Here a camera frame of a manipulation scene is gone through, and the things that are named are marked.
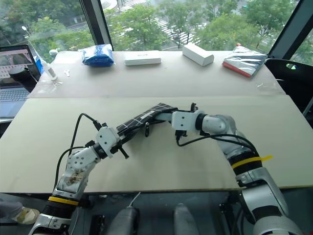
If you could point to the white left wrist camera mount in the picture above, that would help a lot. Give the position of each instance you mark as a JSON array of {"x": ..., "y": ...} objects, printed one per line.
[{"x": 106, "y": 140}]

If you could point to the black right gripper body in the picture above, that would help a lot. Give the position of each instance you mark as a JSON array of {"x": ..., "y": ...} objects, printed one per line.
[{"x": 181, "y": 134}]

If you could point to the clear plastic scrap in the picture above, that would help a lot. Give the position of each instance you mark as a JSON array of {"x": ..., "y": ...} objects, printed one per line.
[{"x": 266, "y": 86}]

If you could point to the blue plastic packet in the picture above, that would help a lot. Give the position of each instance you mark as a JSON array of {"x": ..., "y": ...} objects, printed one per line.
[{"x": 97, "y": 55}]

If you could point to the white tube bottle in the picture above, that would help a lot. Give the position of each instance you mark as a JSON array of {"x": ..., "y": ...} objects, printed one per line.
[{"x": 50, "y": 71}]

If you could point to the dark rounded shape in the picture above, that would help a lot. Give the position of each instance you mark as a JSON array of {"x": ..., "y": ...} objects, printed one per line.
[{"x": 124, "y": 221}]

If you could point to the dark window frame post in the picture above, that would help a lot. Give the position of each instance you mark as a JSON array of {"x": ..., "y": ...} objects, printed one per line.
[
  {"x": 96, "y": 22},
  {"x": 291, "y": 27}
]

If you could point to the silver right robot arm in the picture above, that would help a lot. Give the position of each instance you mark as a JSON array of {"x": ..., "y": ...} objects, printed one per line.
[{"x": 247, "y": 156}]

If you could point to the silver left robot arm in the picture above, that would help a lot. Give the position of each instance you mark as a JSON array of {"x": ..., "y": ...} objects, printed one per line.
[{"x": 78, "y": 164}]

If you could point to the white shoe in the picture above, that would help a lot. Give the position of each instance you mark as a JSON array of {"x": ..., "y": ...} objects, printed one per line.
[{"x": 25, "y": 215}]

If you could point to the silver and red package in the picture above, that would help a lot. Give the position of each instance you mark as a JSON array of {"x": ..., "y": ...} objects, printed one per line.
[{"x": 244, "y": 62}]

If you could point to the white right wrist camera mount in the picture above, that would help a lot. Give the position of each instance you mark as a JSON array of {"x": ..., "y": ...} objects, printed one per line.
[{"x": 182, "y": 120}]

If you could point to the grey laptop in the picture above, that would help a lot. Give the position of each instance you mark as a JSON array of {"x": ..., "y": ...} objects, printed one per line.
[{"x": 12, "y": 98}]

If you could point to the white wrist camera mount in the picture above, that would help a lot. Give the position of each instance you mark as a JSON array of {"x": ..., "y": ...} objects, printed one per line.
[
  {"x": 182, "y": 120},
  {"x": 106, "y": 140}
]

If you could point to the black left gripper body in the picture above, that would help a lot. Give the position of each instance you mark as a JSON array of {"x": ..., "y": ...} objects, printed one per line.
[{"x": 117, "y": 147}]

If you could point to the white rectangular box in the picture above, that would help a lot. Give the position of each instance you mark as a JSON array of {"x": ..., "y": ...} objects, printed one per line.
[{"x": 196, "y": 54}]

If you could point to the black white-grid pouch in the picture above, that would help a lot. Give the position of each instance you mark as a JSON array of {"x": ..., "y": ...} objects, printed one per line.
[{"x": 146, "y": 118}]

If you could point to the small white key-shaped piece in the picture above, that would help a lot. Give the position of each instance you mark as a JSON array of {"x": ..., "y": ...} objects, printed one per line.
[{"x": 67, "y": 73}]

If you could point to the grey trouser leg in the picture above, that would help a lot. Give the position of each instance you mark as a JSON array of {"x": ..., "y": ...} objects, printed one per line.
[{"x": 9, "y": 208}]

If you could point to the flat white box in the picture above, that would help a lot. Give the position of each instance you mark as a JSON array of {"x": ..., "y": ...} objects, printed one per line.
[{"x": 143, "y": 58}]

